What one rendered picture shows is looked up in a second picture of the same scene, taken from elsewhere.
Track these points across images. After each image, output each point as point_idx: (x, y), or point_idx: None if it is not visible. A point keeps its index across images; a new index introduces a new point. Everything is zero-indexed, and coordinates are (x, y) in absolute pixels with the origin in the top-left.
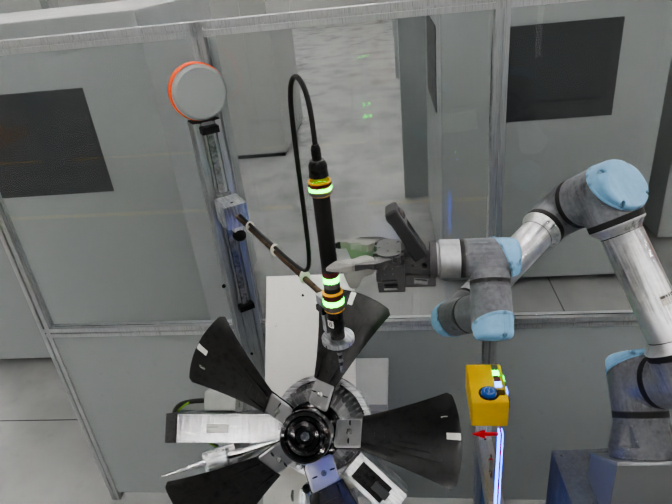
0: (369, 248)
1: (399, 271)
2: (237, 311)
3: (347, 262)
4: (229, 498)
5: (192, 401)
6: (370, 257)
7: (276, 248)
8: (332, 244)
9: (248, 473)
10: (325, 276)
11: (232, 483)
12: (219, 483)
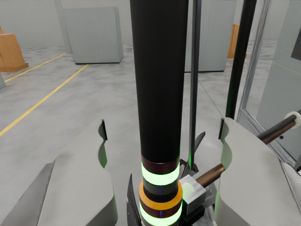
0: (226, 223)
1: None
2: (296, 169)
3: (78, 142)
4: (132, 214)
5: (195, 168)
6: (77, 220)
7: (289, 116)
8: (142, 85)
9: (136, 218)
10: None
11: (133, 210)
12: (132, 202)
